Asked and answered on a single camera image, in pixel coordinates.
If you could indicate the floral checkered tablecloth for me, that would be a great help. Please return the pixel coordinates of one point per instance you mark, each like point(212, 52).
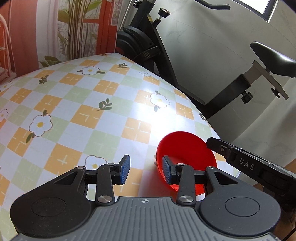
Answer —
point(88, 112)

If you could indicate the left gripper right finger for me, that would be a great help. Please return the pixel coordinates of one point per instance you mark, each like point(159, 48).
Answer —
point(181, 174)

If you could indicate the red plastic bowl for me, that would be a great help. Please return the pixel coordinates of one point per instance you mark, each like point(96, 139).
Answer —
point(187, 148)

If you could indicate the black exercise bike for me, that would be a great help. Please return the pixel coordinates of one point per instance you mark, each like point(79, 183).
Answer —
point(211, 50)

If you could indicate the printed room backdrop cloth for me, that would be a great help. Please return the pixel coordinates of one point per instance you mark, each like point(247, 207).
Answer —
point(38, 34)

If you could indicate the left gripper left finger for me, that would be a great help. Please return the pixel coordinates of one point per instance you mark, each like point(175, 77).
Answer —
point(109, 173)

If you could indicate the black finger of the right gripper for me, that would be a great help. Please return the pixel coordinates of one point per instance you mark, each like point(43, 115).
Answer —
point(221, 147)

